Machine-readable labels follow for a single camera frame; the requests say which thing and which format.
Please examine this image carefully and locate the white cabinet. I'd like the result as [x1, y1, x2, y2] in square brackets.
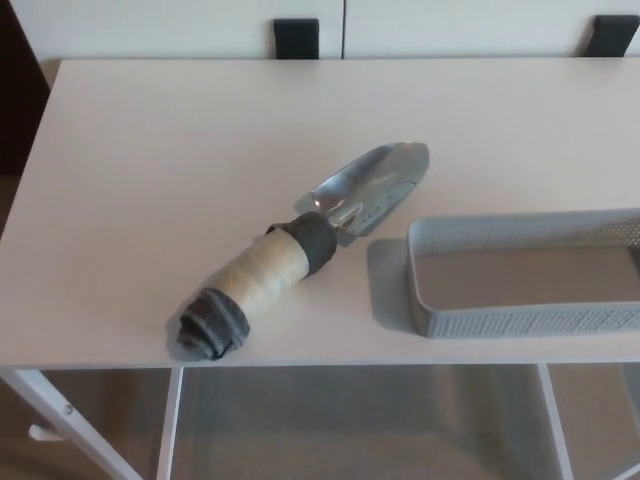
[9, 0, 640, 62]

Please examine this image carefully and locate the white desk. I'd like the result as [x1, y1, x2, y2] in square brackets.
[0, 56, 640, 480]

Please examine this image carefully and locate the black cabinet handle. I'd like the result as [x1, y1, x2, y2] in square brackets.
[273, 18, 320, 61]
[579, 14, 640, 59]

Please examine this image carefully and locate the dark brown furniture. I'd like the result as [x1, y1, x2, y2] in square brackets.
[0, 0, 53, 178]

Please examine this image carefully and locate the white desk hook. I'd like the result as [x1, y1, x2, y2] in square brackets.
[28, 424, 64, 443]

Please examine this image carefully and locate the grey perforated container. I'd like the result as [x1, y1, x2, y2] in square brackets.
[406, 207, 640, 342]

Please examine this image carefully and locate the metal trowel with handle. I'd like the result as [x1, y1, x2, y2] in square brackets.
[168, 141, 431, 363]

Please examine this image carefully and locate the grey mesh desk panel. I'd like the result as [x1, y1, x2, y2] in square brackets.
[177, 364, 562, 480]

